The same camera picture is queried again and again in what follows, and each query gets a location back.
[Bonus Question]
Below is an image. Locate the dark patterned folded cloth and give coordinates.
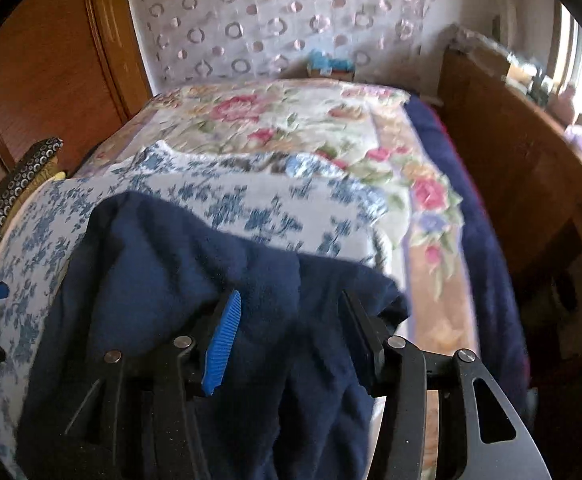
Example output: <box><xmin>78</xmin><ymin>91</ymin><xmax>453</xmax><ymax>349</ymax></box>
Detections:
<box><xmin>0</xmin><ymin>135</ymin><xmax>65</xmax><ymax>282</ymax></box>

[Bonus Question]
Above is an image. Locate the circle patterned curtain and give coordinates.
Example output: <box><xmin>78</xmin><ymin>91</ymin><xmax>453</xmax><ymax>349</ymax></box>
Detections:
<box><xmin>122</xmin><ymin>0</ymin><xmax>442</xmax><ymax>95</ymax></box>

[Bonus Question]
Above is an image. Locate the navy printed t-shirt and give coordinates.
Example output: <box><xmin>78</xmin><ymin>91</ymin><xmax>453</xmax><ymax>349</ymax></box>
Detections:
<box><xmin>15</xmin><ymin>191</ymin><xmax>413</xmax><ymax>480</ymax></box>

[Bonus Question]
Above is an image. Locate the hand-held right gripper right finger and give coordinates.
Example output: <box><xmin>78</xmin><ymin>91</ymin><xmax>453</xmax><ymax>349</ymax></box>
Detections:
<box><xmin>340</xmin><ymin>289</ymin><xmax>552</xmax><ymax>480</ymax></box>

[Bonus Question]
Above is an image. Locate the navy blanket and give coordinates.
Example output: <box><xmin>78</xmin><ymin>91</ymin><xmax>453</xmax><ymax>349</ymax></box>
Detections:
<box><xmin>402</xmin><ymin>92</ymin><xmax>532</xmax><ymax>403</ymax></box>

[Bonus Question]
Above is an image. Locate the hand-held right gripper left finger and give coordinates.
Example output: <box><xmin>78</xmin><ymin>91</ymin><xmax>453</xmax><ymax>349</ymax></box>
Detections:
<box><xmin>64</xmin><ymin>289</ymin><xmax>243</xmax><ymax>480</ymax></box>

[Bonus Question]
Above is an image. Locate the wooden cabinet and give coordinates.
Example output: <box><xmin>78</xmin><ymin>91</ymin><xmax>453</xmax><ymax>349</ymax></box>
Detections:
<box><xmin>437</xmin><ymin>44</ymin><xmax>582</xmax><ymax>363</ymax></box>

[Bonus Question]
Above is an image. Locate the pink container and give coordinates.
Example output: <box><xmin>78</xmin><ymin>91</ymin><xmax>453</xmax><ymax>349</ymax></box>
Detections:
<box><xmin>556</xmin><ymin>85</ymin><xmax>580</xmax><ymax>122</ymax></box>

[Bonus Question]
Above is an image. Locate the wooden wardrobe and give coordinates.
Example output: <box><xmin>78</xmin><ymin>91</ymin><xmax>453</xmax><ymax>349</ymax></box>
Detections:
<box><xmin>0</xmin><ymin>0</ymin><xmax>153</xmax><ymax>233</ymax></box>

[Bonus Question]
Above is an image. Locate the blue floral bed sheet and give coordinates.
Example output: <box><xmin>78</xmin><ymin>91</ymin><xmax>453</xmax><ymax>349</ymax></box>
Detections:
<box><xmin>0</xmin><ymin>140</ymin><xmax>393</xmax><ymax>480</ymax></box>

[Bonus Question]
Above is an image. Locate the floral blanket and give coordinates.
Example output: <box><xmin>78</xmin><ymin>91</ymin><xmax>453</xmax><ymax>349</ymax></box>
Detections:
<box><xmin>75</xmin><ymin>80</ymin><xmax>482</xmax><ymax>357</ymax></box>

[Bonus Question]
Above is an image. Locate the small cardboard box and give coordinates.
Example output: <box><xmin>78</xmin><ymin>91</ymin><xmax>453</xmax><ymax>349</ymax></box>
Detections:
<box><xmin>305</xmin><ymin>50</ymin><xmax>358</xmax><ymax>82</ymax></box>

